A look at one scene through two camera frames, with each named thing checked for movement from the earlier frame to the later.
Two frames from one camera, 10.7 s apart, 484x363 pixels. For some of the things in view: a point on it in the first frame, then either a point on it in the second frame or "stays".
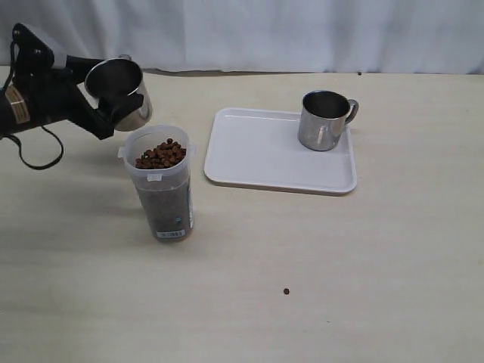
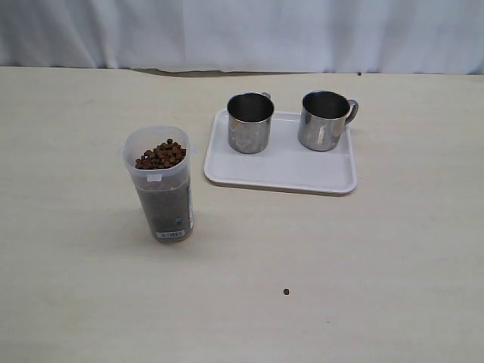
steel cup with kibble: x=323 y=117 stays
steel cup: x=119 y=77 to x=249 y=121
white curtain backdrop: x=395 y=36 stays
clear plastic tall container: x=159 y=159 stays
